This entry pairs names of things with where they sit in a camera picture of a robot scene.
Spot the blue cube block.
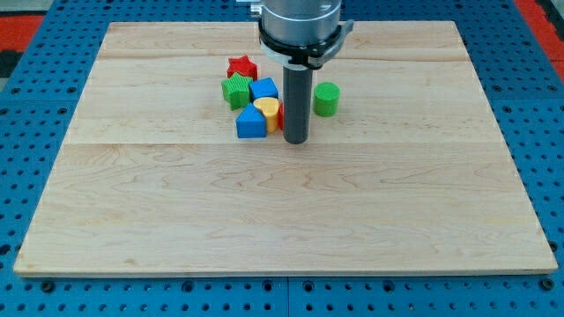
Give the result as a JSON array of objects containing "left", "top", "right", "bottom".
[{"left": 249, "top": 77, "right": 278, "bottom": 101}]

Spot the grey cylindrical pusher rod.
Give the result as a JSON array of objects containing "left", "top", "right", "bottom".
[{"left": 283, "top": 68, "right": 313, "bottom": 144}]

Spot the green cylinder block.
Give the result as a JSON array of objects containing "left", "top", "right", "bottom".
[{"left": 314, "top": 82, "right": 340, "bottom": 117}]

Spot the red star block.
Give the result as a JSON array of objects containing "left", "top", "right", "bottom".
[{"left": 226, "top": 55, "right": 258, "bottom": 80}]

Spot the red cylinder block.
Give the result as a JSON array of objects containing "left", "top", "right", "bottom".
[{"left": 278, "top": 103, "right": 284, "bottom": 130}]

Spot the green star block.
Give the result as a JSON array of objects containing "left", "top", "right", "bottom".
[{"left": 221, "top": 72, "right": 253, "bottom": 111}]

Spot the yellow heart block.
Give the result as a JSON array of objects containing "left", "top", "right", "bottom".
[{"left": 253, "top": 97, "right": 280, "bottom": 133}]

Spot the blue house-shaped block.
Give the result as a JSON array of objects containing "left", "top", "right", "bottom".
[{"left": 235, "top": 103, "right": 266, "bottom": 138}]

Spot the wooden board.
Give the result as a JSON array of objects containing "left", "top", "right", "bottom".
[{"left": 14, "top": 21, "right": 558, "bottom": 277}]

